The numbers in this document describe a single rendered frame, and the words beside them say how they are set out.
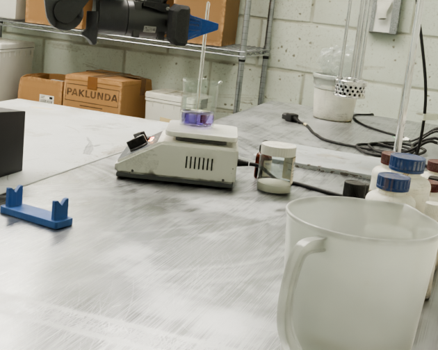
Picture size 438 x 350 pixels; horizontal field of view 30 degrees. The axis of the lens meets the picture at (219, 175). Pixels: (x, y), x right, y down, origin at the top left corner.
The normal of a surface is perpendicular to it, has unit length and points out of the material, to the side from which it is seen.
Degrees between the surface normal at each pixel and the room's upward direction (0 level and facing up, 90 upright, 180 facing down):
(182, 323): 0
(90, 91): 89
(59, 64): 90
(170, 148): 90
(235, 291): 0
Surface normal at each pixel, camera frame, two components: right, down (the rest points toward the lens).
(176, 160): -0.01, 0.22
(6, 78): 0.95, 0.20
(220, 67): -0.32, 0.18
